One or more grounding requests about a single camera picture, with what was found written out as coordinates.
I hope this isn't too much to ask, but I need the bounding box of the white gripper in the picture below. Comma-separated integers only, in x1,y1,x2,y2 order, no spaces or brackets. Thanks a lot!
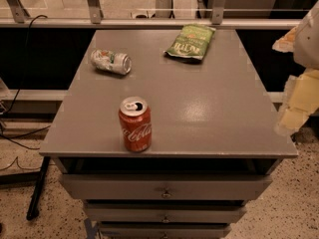
272,1,319,136

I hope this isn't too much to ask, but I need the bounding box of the silver green 7up can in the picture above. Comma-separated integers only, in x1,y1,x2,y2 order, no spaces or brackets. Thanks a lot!
91,49,132,76

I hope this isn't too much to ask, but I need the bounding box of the red Coca-Cola can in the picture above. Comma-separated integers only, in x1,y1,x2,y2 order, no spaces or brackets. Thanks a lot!
119,97,152,152

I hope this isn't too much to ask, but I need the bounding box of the grey drawer cabinet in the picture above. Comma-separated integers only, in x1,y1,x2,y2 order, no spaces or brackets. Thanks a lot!
41,30,297,239

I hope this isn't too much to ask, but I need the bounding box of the green chip bag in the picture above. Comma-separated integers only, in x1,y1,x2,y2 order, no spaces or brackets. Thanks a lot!
165,24,215,61

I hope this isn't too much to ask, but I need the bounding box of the top drawer knob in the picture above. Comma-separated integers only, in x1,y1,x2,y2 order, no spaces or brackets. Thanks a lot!
161,189,171,199

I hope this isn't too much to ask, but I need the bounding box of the drawer knob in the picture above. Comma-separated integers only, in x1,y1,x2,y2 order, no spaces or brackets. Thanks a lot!
161,189,171,199
161,216,170,224

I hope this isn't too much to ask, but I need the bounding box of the middle drawer knob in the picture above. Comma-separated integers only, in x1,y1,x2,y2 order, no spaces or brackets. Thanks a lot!
161,216,170,224

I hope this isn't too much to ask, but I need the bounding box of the black metal stand leg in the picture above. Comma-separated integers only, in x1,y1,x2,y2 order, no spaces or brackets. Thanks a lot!
26,156,50,221

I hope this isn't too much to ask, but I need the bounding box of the metal railing frame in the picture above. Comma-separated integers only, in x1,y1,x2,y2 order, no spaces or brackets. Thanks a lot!
1,0,312,29

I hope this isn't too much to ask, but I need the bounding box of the black cable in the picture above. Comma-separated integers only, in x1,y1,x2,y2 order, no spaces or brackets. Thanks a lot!
0,14,52,171

